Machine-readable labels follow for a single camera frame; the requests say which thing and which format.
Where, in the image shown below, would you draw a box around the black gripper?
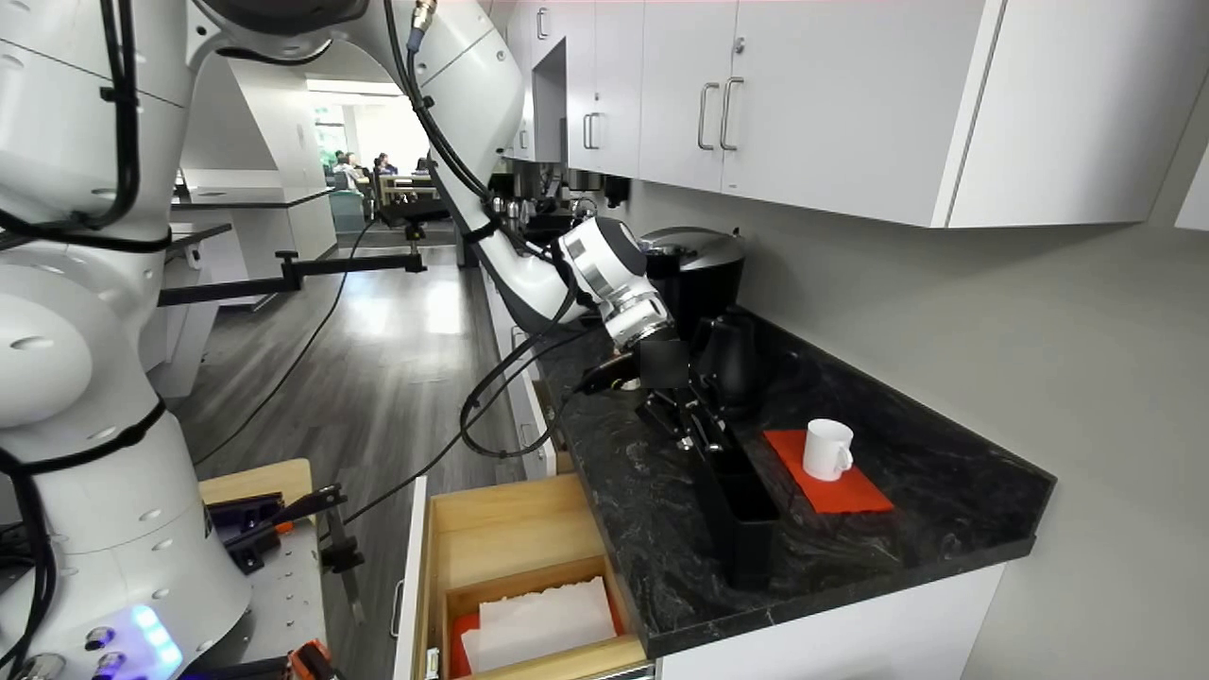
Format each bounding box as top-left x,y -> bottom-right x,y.
639,336 -> 753,478

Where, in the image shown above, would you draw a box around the black rectangular utensil holder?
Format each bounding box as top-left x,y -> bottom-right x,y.
694,430 -> 785,591

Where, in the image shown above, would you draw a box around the open wooden drawer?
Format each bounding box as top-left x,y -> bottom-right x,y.
391,473 -> 655,680

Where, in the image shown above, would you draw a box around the red box liner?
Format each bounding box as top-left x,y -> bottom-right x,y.
447,607 -> 485,676

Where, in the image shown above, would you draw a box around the black gooseneck kettle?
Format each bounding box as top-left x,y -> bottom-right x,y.
694,311 -> 765,411

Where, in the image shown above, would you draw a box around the white mug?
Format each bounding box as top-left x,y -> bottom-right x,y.
802,416 -> 859,486

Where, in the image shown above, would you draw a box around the red flat mat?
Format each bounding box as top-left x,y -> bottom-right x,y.
761,427 -> 898,520

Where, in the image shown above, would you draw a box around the black coffee maker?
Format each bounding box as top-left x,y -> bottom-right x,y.
639,223 -> 747,360

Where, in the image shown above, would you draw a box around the white base cabinet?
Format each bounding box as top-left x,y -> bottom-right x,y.
655,560 -> 1014,680

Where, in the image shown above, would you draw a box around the white upper cabinets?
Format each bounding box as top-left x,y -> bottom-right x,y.
485,0 -> 1209,233

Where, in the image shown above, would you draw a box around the wooden board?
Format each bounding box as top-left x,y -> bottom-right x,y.
195,453 -> 319,508

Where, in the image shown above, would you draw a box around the black clamp tool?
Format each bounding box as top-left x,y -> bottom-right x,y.
204,482 -> 350,571

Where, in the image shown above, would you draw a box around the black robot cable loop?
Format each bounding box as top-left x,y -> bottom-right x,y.
454,318 -> 598,466

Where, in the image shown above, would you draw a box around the large metal cabinet handle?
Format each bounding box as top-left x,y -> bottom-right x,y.
694,80 -> 727,156
718,71 -> 747,156

